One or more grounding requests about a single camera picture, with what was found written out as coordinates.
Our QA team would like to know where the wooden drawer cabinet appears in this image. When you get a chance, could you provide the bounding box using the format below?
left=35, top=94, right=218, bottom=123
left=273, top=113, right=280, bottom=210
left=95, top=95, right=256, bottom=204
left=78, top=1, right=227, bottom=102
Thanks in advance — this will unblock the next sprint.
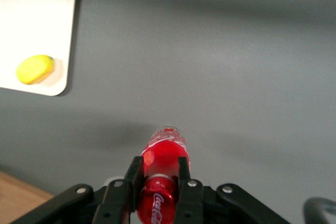
left=0, top=170, right=55, bottom=224

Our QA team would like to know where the red coke bottle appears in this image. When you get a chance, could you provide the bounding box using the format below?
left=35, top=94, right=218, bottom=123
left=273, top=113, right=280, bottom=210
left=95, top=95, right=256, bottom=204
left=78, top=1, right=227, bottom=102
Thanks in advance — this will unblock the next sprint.
left=135, top=124, right=191, bottom=224

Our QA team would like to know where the cream plastic tray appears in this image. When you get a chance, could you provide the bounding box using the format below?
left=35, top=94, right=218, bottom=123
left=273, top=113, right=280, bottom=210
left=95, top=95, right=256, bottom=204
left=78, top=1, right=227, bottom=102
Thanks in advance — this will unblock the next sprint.
left=0, top=0, right=77, bottom=97

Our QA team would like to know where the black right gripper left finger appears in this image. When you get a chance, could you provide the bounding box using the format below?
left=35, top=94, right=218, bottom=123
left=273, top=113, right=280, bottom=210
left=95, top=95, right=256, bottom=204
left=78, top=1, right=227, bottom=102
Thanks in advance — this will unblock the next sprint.
left=93, top=156, right=145, bottom=224

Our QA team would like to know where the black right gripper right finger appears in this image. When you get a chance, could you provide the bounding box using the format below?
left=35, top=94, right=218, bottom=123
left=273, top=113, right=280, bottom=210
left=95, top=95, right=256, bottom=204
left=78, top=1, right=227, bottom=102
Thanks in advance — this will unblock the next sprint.
left=174, top=156, right=204, bottom=224

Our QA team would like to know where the yellow toy mango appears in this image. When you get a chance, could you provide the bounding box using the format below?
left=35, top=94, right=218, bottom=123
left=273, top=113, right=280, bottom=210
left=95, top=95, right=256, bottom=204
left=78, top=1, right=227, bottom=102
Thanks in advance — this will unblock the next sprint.
left=15, top=55, right=56, bottom=86

